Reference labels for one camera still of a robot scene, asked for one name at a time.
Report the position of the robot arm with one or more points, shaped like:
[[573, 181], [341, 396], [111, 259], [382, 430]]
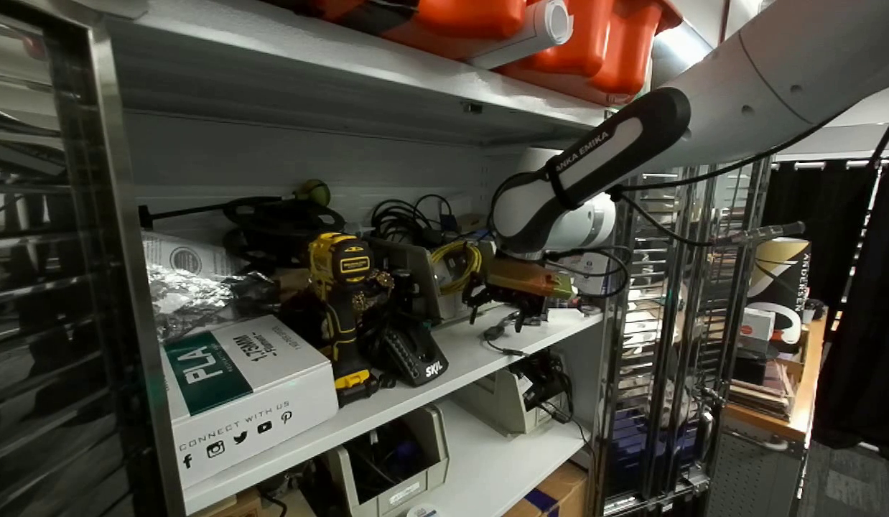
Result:
[[775, 64]]

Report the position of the yellow green tennis ball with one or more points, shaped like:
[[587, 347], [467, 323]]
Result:
[[314, 192]]

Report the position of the black rod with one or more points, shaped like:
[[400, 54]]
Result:
[[193, 210]]

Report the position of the black curtain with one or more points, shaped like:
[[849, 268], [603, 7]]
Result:
[[868, 323]]

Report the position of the small white box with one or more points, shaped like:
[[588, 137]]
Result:
[[757, 324]]

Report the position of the black power adapter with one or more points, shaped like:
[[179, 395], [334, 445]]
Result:
[[541, 380]]

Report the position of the white box with green label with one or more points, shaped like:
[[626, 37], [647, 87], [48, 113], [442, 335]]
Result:
[[243, 402]]

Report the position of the row of orange plastic bins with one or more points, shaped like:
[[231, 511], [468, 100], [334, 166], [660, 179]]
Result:
[[610, 43]]

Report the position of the stack of books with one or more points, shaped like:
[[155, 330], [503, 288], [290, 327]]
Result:
[[760, 395]]

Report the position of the black white gold box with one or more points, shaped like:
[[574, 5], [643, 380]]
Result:
[[778, 287]]

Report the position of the white paper bag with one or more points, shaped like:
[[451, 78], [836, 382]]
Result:
[[182, 255]]

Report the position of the crumpled silver foil bag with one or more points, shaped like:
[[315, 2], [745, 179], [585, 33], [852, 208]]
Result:
[[189, 298]]

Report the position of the white paper roll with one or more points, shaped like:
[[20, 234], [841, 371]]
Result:
[[531, 32]]

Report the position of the grey metal shelving unit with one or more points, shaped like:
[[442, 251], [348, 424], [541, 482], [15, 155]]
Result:
[[286, 93]]

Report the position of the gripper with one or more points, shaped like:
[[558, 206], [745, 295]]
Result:
[[513, 298]]

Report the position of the cardboard box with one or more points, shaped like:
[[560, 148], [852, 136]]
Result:
[[233, 506], [552, 495]]

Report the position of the beige boxy device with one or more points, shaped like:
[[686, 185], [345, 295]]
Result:
[[495, 402]]

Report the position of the black battery charger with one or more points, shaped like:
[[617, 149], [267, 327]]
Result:
[[416, 355]]

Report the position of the wooden table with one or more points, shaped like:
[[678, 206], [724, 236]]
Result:
[[807, 402]]

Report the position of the dark metal slatted rack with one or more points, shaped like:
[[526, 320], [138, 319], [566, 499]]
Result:
[[42, 287]]

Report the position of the beige plastic storage bin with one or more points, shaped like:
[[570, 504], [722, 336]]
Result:
[[423, 459]]

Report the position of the grey flat device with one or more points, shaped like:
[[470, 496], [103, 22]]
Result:
[[408, 269]]

